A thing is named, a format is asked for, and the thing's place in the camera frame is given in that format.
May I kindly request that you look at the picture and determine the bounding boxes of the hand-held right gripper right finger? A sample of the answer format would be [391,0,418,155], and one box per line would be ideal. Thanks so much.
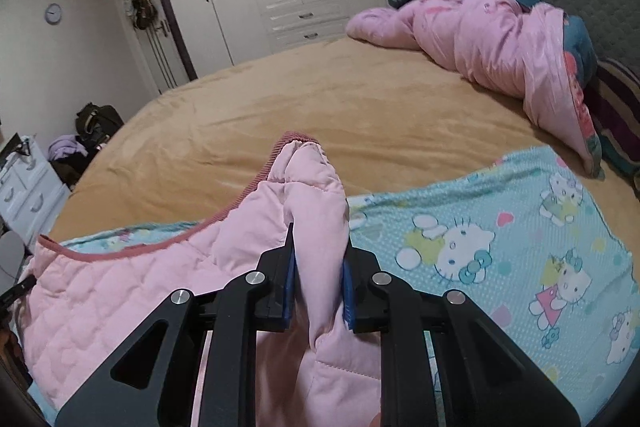
[341,247,583,427]

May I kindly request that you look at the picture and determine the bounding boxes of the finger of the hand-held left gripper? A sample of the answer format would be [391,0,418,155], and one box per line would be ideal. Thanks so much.
[0,276,37,309]

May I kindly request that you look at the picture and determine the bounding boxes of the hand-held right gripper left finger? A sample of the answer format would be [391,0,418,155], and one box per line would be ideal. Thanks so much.
[55,223,299,427]

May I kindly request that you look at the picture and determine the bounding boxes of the pink quilted jacket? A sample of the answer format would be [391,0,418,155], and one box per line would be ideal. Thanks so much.
[20,132,390,427]

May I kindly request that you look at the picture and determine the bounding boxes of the grey round object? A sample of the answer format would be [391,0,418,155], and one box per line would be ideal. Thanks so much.
[0,229,26,282]

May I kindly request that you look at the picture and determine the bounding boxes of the white dresser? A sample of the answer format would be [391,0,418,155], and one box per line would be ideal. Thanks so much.
[0,134,73,234]

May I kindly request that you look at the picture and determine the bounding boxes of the blue cartoon cat blanket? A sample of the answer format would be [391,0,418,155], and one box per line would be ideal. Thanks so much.
[27,146,635,427]

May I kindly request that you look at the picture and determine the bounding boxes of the purple cloth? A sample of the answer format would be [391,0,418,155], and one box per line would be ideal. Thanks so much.
[47,134,89,160]

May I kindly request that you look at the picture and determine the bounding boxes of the black bag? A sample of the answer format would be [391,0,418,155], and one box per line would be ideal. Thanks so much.
[75,103,125,144]

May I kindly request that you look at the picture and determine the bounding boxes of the tan bed sheet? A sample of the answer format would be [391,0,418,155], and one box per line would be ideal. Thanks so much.
[47,34,640,248]

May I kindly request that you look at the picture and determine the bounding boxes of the white door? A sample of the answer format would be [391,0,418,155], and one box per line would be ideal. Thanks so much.
[112,0,197,96]

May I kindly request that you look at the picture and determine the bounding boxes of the pink floral duvet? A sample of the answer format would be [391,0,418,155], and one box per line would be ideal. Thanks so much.
[345,0,608,180]

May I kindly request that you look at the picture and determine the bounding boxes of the hanging door ornaments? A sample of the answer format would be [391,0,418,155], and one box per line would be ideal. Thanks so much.
[122,0,171,38]

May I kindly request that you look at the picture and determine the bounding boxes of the striped pillow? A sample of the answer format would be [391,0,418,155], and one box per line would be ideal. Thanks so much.
[582,57,640,194]

